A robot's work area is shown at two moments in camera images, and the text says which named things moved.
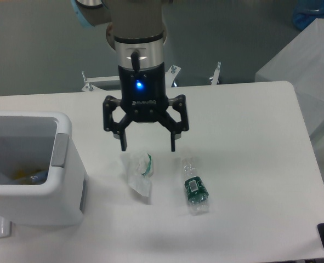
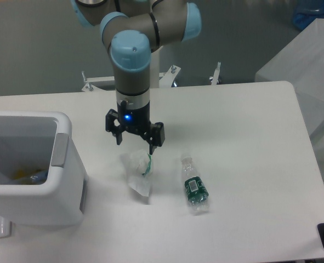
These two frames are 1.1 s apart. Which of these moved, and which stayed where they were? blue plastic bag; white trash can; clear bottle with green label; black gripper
Moved: black gripper
Stayed: clear bottle with green label; blue plastic bag; white trash can
